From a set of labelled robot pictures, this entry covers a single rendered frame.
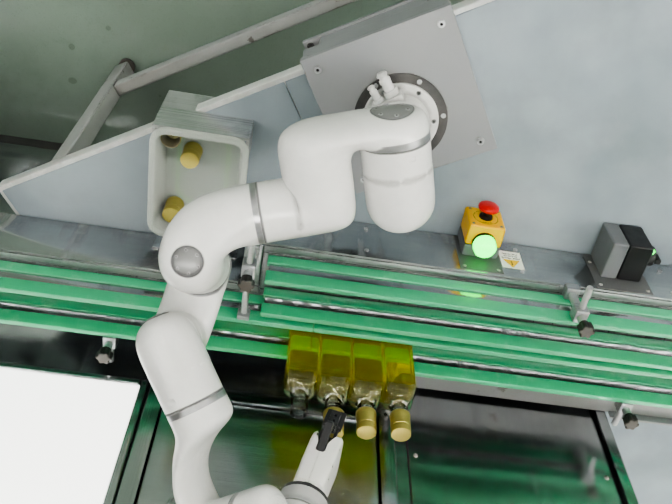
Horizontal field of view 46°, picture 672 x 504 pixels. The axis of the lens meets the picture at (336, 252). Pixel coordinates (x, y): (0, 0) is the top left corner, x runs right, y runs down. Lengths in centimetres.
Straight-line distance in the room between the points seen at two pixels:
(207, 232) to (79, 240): 60
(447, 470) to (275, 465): 33
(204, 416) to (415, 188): 40
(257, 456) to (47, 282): 49
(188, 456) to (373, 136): 49
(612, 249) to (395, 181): 65
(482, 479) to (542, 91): 72
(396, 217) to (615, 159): 63
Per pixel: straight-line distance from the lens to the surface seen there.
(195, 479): 114
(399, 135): 101
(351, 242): 149
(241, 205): 104
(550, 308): 151
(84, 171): 159
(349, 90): 132
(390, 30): 129
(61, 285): 151
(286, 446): 147
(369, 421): 134
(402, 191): 104
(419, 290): 144
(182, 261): 102
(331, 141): 100
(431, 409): 165
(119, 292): 149
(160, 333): 105
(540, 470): 162
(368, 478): 145
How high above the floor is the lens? 208
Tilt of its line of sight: 56 degrees down
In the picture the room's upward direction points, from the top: 179 degrees counter-clockwise
